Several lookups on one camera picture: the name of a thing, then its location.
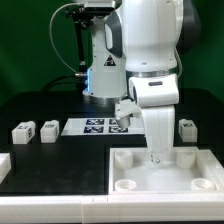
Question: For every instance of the black camera on stand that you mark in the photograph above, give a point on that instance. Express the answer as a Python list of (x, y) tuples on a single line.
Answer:
[(83, 9)]

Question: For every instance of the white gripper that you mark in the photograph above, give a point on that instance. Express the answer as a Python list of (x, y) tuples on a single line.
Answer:
[(156, 97)]

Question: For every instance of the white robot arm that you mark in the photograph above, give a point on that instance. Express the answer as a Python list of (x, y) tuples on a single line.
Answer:
[(134, 52)]

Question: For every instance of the white square tabletop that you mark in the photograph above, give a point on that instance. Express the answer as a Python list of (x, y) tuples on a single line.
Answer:
[(184, 170)]

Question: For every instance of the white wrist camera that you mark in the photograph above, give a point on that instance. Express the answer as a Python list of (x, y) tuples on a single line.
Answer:
[(123, 110)]

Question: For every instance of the white obstacle fence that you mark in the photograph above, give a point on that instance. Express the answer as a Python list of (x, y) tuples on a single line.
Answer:
[(113, 208)]

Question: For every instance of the white tag base sheet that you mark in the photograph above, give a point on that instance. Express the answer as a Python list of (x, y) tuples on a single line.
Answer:
[(100, 126)]

